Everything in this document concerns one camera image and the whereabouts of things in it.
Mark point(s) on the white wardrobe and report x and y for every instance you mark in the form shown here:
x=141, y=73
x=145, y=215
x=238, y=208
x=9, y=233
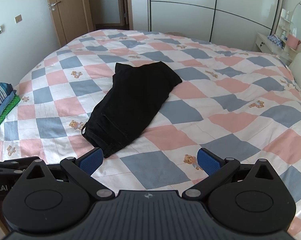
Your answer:
x=185, y=17

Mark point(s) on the striped folded cloth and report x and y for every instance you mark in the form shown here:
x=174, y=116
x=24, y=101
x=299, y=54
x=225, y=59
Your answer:
x=0, y=92

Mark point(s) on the pink box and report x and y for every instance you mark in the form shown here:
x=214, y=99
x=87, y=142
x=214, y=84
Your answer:
x=292, y=41

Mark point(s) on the pink blue checkered bed quilt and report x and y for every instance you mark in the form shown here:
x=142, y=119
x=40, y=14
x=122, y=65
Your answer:
x=215, y=92

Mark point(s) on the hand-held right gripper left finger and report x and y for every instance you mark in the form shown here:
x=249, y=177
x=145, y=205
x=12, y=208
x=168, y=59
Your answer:
x=91, y=161

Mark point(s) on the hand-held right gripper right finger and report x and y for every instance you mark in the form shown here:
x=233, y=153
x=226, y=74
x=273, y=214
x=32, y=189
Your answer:
x=208, y=161

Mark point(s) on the wooden framed inner door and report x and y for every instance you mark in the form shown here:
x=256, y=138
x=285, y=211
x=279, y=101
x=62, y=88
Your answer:
x=125, y=5

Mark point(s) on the round mirror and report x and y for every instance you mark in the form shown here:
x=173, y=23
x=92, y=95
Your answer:
x=300, y=17

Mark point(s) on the blue folded cloth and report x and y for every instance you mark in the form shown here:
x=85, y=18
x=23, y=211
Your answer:
x=3, y=108

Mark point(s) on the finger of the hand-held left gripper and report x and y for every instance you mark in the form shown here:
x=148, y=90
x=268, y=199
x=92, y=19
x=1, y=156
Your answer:
x=23, y=160
x=5, y=170

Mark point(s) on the green folded cloth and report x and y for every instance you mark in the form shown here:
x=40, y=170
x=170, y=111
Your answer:
x=13, y=104

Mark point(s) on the small white shelf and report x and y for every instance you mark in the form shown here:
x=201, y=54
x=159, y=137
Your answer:
x=283, y=25

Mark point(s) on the black pants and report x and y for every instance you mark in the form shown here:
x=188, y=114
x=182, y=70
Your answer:
x=135, y=97

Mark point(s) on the white dressing table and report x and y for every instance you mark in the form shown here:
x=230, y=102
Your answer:
x=263, y=42

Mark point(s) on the blue patterned tissue box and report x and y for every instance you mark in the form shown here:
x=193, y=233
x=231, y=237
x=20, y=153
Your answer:
x=275, y=40

